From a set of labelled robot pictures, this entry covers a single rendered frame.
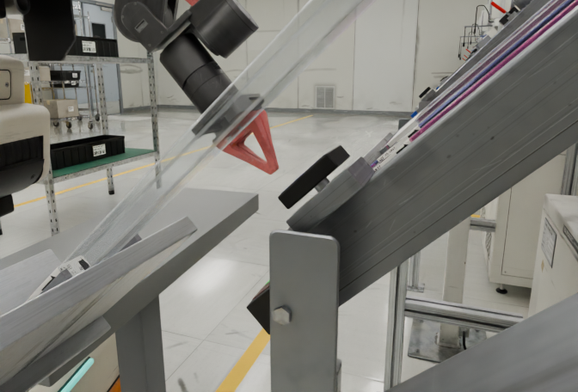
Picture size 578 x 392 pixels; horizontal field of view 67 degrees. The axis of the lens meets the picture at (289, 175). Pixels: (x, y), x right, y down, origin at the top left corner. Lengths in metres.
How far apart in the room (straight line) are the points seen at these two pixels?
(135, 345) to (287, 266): 0.57
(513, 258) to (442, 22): 7.55
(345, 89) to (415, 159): 9.05
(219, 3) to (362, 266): 0.37
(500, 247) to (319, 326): 1.60
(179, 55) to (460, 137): 0.38
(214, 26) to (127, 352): 0.57
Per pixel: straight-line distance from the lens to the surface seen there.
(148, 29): 0.57
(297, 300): 0.31
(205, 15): 0.57
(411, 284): 1.91
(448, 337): 1.58
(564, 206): 0.97
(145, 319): 0.82
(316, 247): 0.29
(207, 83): 0.56
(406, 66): 9.16
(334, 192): 0.29
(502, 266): 1.92
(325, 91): 9.45
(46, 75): 7.05
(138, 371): 0.87
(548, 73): 0.31
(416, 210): 0.32
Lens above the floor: 0.86
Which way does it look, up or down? 13 degrees down
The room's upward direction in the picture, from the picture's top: straight up
